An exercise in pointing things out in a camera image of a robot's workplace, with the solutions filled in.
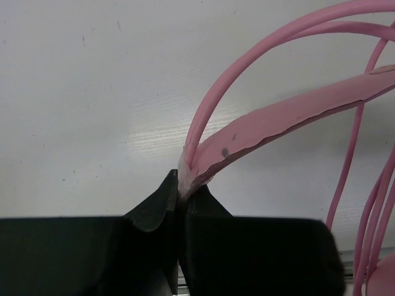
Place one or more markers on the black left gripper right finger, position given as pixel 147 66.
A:
pixel 238 255

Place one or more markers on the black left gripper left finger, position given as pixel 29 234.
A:
pixel 132 254

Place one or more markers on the pink headphones with cable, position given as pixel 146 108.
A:
pixel 202 159

